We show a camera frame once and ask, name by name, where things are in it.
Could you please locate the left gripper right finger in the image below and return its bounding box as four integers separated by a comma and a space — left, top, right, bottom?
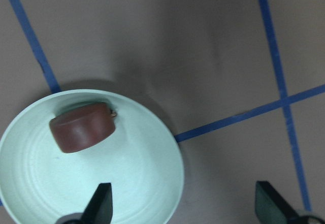
255, 181, 324, 224

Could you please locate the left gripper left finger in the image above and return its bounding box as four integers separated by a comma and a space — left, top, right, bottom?
57, 183, 113, 223

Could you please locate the brown steamed bun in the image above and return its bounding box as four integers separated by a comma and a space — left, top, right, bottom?
49, 102, 117, 153

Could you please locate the light green plate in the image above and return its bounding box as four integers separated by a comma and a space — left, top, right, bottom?
1, 89, 184, 223

